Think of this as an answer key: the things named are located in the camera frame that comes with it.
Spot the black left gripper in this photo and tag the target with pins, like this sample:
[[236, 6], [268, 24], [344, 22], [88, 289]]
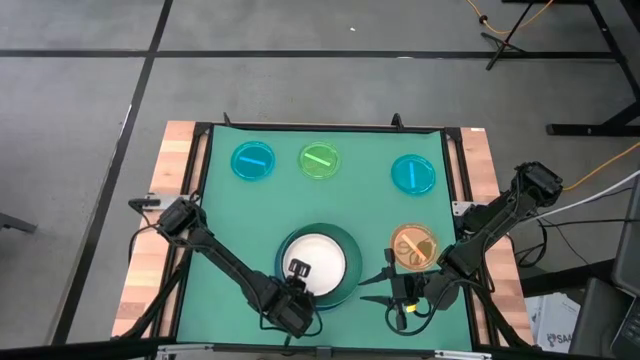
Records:
[[290, 312]]

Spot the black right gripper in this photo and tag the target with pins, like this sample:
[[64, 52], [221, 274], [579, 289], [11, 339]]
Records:
[[409, 292]]

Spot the orange transparent plastic plate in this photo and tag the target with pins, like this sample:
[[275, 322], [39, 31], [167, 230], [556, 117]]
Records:
[[407, 240]]

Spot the blue transparent plastic plate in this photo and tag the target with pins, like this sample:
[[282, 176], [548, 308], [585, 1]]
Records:
[[252, 160], [413, 174]]

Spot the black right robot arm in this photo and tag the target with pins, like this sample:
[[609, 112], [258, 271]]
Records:
[[500, 212]]

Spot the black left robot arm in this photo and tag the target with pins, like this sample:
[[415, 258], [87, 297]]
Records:
[[225, 260]]

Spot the white round plate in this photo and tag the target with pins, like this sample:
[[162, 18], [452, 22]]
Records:
[[322, 255]]

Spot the large teal bowl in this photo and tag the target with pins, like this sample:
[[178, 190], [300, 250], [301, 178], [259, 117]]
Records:
[[352, 260]]

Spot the green table mat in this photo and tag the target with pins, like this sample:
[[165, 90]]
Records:
[[300, 205]]

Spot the green transparent plastic plate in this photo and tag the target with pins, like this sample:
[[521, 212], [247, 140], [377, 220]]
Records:
[[319, 160]]

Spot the white printed cardboard box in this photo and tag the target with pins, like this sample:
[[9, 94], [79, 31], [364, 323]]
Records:
[[555, 320]]

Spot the dark grey case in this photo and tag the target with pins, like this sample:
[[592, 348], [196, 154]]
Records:
[[595, 320]]

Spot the black tripod stand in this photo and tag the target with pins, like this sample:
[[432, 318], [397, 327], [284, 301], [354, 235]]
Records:
[[505, 42]]

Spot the grey floor stand foot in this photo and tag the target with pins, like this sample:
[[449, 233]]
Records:
[[17, 223]]

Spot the black table border rail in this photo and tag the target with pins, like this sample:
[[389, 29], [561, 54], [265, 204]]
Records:
[[325, 127]]

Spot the black rig frame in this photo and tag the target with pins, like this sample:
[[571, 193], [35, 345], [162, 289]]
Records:
[[100, 349]]

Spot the black desk leg frame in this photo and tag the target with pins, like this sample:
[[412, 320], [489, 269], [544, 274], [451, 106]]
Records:
[[610, 55]]

